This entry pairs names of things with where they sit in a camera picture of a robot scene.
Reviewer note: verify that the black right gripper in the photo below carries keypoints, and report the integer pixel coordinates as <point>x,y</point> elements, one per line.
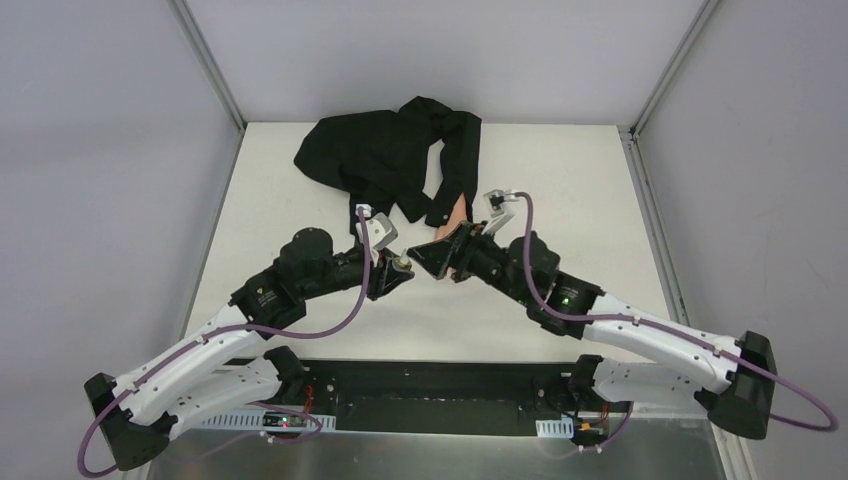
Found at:
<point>460,253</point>

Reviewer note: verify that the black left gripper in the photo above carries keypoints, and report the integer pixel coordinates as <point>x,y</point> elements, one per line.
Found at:
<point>375,273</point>

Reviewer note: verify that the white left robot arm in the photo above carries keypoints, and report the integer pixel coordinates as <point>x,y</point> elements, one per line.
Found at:
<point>139,413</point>

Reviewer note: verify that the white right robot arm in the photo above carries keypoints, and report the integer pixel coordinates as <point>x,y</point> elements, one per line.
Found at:
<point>731,379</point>

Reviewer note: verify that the mannequin hand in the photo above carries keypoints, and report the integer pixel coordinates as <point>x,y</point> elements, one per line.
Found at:
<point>450,228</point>

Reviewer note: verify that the black shirt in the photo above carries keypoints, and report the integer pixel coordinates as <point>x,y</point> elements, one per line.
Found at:
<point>422,158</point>

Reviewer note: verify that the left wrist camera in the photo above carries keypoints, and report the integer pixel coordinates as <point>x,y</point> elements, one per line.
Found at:
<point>376,226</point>

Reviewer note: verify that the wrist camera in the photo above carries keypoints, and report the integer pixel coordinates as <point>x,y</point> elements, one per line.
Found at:
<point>376,226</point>
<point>499,205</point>

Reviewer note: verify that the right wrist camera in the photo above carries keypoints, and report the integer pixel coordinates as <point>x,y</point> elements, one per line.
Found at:
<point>499,205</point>

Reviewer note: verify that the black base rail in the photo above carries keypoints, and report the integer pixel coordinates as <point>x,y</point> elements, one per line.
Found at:
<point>490,399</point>

